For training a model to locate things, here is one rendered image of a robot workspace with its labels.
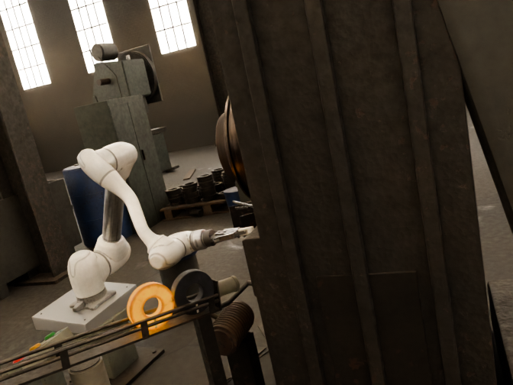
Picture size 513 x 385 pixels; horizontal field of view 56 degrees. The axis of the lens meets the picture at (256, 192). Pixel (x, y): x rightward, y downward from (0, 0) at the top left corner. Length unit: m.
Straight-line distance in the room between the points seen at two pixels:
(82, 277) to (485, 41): 2.08
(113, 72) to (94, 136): 4.25
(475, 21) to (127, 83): 8.68
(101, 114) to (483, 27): 4.61
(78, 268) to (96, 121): 3.13
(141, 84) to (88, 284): 7.60
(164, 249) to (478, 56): 1.37
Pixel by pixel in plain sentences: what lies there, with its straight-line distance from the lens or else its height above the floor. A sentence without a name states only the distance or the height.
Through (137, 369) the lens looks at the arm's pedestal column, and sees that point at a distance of 2.83.
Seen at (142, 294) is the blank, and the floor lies 0.78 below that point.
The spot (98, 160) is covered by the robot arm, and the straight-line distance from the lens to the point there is 2.37.
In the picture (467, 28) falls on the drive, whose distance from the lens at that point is 1.35.
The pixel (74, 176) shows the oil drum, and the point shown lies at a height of 0.81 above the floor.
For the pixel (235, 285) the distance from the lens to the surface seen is 1.77.
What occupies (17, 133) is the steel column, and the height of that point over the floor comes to 1.36.
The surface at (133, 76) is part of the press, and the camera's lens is 9.86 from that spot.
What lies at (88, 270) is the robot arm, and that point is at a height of 0.61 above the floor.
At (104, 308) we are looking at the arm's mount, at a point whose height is 0.41.
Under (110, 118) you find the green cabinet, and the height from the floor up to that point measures 1.30.
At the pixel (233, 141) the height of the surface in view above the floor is 1.16.
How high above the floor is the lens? 1.35
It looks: 12 degrees down
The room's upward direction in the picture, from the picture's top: 12 degrees counter-clockwise
